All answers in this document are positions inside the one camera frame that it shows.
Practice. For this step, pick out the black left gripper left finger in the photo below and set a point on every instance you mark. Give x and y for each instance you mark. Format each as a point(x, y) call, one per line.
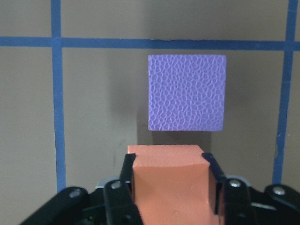
point(120, 208)

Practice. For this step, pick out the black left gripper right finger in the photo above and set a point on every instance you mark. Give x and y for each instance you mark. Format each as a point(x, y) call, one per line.
point(229, 198)

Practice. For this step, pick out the orange foam cube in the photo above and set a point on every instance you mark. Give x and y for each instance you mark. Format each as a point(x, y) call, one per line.
point(171, 185)

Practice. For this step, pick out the purple foam cube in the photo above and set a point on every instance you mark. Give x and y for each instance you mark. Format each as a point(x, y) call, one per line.
point(186, 92)

